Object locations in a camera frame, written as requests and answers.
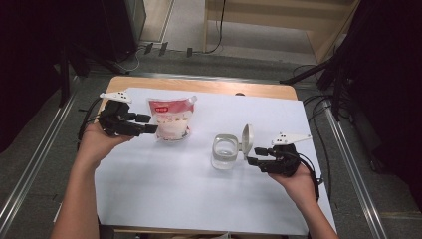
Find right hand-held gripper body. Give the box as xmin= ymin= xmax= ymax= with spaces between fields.
xmin=261 ymin=131 xmax=313 ymax=178

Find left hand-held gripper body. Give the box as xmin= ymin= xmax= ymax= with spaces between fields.
xmin=98 ymin=90 xmax=137 ymax=137

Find red and white spout pouch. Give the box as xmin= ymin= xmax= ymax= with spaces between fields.
xmin=146 ymin=95 xmax=199 ymax=143

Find clear container with flip lid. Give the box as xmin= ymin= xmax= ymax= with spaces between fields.
xmin=210 ymin=123 xmax=255 ymax=171

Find person's right hand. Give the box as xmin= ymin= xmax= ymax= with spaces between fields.
xmin=268 ymin=164 xmax=317 ymax=211

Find person's left hand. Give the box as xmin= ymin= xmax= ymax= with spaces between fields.
xmin=78 ymin=123 xmax=134 ymax=169

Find black metal stand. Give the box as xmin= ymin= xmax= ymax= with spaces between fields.
xmin=59 ymin=39 xmax=129 ymax=108
xmin=279 ymin=54 xmax=353 ymax=122

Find white paper sheet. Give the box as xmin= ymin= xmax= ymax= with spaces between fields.
xmin=94 ymin=87 xmax=336 ymax=237

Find black cabinet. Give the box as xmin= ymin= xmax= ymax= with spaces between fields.
xmin=99 ymin=0 xmax=147 ymax=63

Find dark curtain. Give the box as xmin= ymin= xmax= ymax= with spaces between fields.
xmin=343 ymin=0 xmax=422 ymax=214
xmin=0 ymin=0 xmax=105 ymax=154

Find light wooden shelf unit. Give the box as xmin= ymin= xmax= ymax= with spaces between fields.
xmin=202 ymin=0 xmax=362 ymax=65

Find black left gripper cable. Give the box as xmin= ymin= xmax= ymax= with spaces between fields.
xmin=77 ymin=97 xmax=105 ymax=141

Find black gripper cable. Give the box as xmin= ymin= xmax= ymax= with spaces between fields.
xmin=77 ymin=97 xmax=105 ymax=141
xmin=296 ymin=150 xmax=323 ymax=203

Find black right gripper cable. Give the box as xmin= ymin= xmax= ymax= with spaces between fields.
xmin=296 ymin=150 xmax=323 ymax=203

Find black floor cables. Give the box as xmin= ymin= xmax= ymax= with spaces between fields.
xmin=292 ymin=64 xmax=334 ymax=201

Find white floor cable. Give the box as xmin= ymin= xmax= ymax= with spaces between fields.
xmin=113 ymin=46 xmax=144 ymax=75

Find metal floor rail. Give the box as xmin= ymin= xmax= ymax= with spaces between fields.
xmin=0 ymin=94 xmax=80 ymax=231
xmin=322 ymin=99 xmax=388 ymax=239

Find black hanging cable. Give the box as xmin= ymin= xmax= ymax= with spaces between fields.
xmin=203 ymin=0 xmax=228 ymax=55

